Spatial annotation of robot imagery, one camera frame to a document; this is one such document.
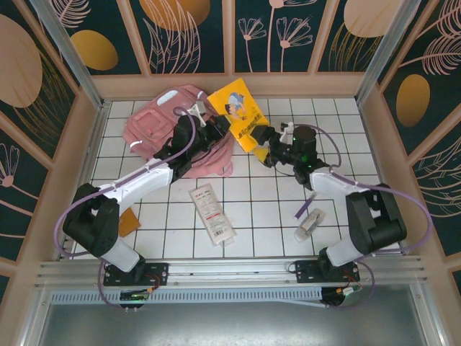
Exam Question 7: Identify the yellow picture book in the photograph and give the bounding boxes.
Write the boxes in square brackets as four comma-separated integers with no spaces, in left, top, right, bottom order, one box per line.
[207,77,271,154]

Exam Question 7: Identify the pink backpack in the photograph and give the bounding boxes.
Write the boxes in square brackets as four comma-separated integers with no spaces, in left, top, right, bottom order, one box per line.
[121,84,235,179]

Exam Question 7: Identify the purple pen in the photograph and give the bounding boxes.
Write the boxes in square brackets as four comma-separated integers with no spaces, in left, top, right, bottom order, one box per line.
[294,192,316,220]

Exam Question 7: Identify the white packet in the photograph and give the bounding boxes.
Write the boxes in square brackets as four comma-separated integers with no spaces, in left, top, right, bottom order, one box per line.
[189,182,238,248]

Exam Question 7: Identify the orange block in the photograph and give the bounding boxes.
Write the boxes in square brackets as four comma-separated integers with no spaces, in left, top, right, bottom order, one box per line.
[118,208,140,239]

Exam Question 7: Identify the grey metal sheet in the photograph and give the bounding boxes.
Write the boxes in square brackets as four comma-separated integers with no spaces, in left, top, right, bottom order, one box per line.
[35,284,437,346]

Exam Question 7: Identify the aluminium side rail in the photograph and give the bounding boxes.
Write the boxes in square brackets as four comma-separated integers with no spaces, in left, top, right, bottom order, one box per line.
[55,100,111,261]

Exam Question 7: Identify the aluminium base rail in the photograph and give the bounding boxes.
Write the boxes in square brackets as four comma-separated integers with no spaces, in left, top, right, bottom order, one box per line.
[34,254,429,289]

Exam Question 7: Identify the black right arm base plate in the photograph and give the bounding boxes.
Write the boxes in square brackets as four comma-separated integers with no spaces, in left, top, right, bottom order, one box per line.
[295,258,360,285]

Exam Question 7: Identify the aluminium frame post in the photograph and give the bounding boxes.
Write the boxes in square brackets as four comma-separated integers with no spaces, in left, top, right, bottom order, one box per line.
[354,0,423,105]
[30,0,106,109]

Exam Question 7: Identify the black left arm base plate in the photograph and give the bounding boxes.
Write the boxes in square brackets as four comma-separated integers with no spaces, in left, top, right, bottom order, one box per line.
[103,262,169,288]

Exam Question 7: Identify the grey slotted cable duct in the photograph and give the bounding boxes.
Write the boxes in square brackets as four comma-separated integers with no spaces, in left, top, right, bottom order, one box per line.
[50,290,327,307]

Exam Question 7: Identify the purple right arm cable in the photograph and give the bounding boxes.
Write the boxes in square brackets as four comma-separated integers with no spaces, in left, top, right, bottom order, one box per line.
[315,125,433,311]

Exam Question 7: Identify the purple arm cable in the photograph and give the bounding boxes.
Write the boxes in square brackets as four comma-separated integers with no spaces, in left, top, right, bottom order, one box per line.
[315,125,433,311]
[53,106,199,311]

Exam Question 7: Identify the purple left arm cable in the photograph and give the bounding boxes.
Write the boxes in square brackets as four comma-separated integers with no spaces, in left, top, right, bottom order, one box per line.
[53,106,199,311]

